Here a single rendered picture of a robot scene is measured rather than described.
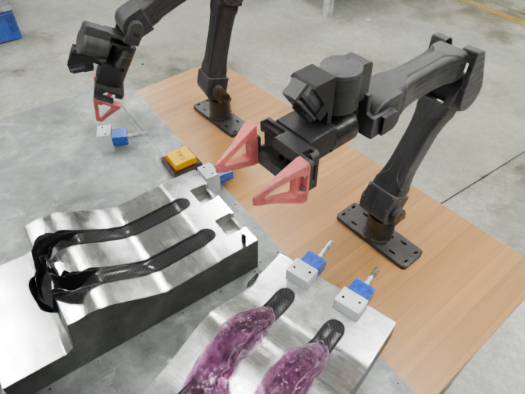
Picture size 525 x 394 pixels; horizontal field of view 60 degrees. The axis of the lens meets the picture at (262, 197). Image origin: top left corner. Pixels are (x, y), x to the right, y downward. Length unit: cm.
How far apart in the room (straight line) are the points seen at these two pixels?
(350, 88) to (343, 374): 45
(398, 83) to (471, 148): 207
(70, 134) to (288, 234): 71
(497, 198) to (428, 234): 144
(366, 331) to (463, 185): 175
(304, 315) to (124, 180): 60
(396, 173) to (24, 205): 87
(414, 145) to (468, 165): 175
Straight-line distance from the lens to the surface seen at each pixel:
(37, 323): 94
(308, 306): 87
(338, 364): 82
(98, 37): 114
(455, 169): 261
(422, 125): 92
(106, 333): 88
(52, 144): 141
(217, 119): 135
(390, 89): 72
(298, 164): 56
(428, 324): 97
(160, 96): 152
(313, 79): 58
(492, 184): 260
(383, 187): 94
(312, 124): 62
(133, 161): 127
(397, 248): 105
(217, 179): 112
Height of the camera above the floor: 160
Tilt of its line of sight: 45 degrees down
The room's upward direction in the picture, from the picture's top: straight up
